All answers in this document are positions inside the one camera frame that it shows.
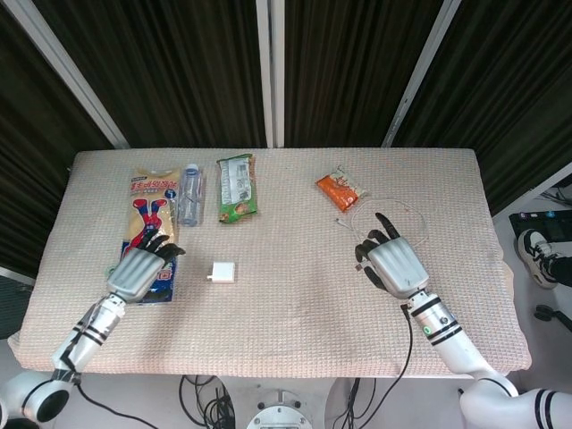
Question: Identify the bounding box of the white partition frame post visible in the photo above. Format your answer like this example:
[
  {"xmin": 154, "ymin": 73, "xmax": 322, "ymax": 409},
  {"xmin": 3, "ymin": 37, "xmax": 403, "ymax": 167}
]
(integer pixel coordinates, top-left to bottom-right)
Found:
[
  {"xmin": 381, "ymin": 0, "xmax": 467, "ymax": 148},
  {"xmin": 255, "ymin": 0, "xmax": 287, "ymax": 149},
  {"xmin": 7, "ymin": 0, "xmax": 131, "ymax": 149}
]

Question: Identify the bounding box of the pink white woven table cloth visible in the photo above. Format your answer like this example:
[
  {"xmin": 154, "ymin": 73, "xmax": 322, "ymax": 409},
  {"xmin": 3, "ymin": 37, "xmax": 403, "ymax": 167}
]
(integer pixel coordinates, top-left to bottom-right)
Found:
[{"xmin": 6, "ymin": 147, "xmax": 533, "ymax": 376}]

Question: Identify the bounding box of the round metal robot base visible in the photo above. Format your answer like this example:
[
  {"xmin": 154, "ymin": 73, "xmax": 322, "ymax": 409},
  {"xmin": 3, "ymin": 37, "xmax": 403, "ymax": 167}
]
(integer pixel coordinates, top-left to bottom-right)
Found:
[{"xmin": 247, "ymin": 389, "xmax": 314, "ymax": 429}]

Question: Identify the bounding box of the black trouser leg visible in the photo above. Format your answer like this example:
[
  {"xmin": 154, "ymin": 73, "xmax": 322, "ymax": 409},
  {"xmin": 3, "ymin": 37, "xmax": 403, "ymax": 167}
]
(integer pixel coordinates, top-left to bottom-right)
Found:
[{"xmin": 543, "ymin": 257, "xmax": 572, "ymax": 290}]

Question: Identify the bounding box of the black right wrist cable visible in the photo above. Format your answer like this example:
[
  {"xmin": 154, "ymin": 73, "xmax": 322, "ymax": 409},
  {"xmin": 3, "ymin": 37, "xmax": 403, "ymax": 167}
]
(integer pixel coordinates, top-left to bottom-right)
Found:
[{"xmin": 352, "ymin": 303, "xmax": 415, "ymax": 429}]

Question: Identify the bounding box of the white charging cable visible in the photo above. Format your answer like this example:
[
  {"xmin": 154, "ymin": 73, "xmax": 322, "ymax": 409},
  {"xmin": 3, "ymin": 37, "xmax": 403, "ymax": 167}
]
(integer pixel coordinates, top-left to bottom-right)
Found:
[{"xmin": 334, "ymin": 198, "xmax": 429, "ymax": 274}]

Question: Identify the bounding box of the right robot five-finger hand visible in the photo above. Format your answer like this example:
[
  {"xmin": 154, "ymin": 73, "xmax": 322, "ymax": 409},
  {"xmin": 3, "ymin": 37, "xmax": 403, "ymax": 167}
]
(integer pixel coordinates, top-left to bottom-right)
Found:
[{"xmin": 355, "ymin": 212, "xmax": 431, "ymax": 299}]

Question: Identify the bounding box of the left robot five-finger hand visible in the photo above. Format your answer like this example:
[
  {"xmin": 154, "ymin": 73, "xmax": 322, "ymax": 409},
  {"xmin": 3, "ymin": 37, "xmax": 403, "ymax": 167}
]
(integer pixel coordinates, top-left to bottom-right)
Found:
[{"xmin": 105, "ymin": 233, "xmax": 187, "ymax": 306}]

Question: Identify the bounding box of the rubber gloves retail package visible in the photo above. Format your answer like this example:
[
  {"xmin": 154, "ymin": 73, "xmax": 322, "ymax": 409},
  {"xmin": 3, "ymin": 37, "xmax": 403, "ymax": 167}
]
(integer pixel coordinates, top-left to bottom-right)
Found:
[{"xmin": 119, "ymin": 165, "xmax": 182, "ymax": 306}]

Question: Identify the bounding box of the white power adapter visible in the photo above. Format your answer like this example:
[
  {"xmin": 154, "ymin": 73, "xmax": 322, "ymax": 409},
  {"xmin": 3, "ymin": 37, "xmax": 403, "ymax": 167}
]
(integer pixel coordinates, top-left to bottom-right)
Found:
[{"xmin": 206, "ymin": 261, "xmax": 239, "ymax": 284}]

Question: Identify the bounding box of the black cable bundle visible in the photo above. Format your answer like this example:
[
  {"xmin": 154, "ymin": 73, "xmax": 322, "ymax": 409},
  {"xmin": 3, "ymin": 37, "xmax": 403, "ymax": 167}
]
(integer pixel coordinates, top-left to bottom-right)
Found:
[{"xmin": 178, "ymin": 374, "xmax": 236, "ymax": 429}]

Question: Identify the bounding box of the orange snack packet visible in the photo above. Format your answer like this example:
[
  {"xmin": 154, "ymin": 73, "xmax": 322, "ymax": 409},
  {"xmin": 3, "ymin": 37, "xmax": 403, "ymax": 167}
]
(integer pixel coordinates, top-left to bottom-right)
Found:
[{"xmin": 315, "ymin": 164, "xmax": 371, "ymax": 212}]

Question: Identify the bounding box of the clear plastic water bottle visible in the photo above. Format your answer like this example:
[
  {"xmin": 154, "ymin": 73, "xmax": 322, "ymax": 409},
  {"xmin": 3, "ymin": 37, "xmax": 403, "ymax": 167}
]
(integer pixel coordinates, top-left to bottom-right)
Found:
[{"xmin": 177, "ymin": 163, "xmax": 207, "ymax": 227}]

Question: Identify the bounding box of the black chair caster leg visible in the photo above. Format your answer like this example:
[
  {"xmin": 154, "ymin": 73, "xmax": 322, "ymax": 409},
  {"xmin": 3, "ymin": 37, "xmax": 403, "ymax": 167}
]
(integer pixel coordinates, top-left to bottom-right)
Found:
[{"xmin": 534, "ymin": 304, "xmax": 572, "ymax": 332}]

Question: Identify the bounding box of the black pleated curtain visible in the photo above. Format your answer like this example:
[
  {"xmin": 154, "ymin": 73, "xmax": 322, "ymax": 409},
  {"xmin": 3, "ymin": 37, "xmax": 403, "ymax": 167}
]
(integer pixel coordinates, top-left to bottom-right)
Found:
[
  {"xmin": 391, "ymin": 0, "xmax": 572, "ymax": 216},
  {"xmin": 282, "ymin": 0, "xmax": 448, "ymax": 148},
  {"xmin": 0, "ymin": 8, "xmax": 118, "ymax": 272},
  {"xmin": 33, "ymin": 0, "xmax": 270, "ymax": 149}
]

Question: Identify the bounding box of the black and white sneaker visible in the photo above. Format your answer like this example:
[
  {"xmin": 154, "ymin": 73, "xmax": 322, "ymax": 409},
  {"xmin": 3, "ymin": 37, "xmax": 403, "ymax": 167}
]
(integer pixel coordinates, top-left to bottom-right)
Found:
[{"xmin": 517, "ymin": 228, "xmax": 565, "ymax": 285}]

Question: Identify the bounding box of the green snack bag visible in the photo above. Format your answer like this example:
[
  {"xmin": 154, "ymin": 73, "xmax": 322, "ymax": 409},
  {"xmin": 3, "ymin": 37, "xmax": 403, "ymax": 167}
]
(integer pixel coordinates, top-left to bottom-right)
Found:
[{"xmin": 215, "ymin": 153, "xmax": 260, "ymax": 223}]

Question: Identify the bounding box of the white slanted frame bar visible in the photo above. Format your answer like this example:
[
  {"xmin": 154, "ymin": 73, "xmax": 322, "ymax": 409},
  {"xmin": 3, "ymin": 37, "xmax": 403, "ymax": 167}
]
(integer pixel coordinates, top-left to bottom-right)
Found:
[{"xmin": 491, "ymin": 160, "xmax": 572, "ymax": 220}]

